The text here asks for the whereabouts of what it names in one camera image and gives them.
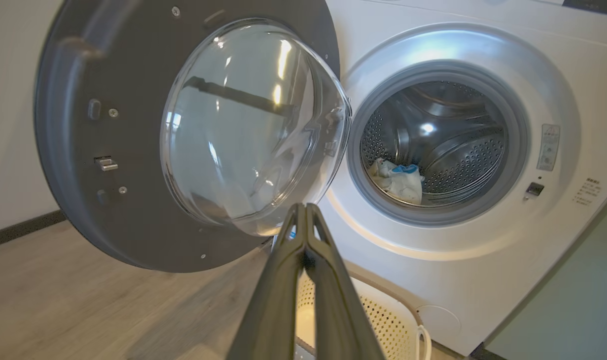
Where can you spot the stainless steel washing machine drum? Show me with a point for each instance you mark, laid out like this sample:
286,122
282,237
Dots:
458,150

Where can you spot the black door latch socket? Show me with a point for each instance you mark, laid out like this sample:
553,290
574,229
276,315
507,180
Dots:
535,189

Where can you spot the grey warning sticker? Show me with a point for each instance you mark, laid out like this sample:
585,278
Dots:
548,147

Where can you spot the cream yellow garment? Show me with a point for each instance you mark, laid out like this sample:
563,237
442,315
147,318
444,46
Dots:
406,189

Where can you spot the cream perforated laundry basket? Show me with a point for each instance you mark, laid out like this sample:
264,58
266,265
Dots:
383,320

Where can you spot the white front-load washing machine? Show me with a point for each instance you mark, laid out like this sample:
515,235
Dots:
483,280

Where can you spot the dark round glass washer door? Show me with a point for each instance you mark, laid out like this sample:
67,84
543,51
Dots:
108,215

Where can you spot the black cabinet plinth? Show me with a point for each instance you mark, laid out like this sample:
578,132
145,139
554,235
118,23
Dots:
18,230
486,353

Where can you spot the blue garment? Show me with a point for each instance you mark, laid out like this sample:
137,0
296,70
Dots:
406,169

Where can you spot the small printed text label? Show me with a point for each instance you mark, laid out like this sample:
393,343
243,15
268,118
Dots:
587,191

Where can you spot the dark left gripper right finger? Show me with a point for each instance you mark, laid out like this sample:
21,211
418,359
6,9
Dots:
338,310

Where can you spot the plain pale green cabinet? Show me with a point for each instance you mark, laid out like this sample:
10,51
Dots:
573,300

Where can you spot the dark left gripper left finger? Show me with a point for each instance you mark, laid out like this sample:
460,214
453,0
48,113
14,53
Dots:
273,310

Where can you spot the round white filter cover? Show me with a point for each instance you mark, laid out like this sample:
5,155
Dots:
441,325

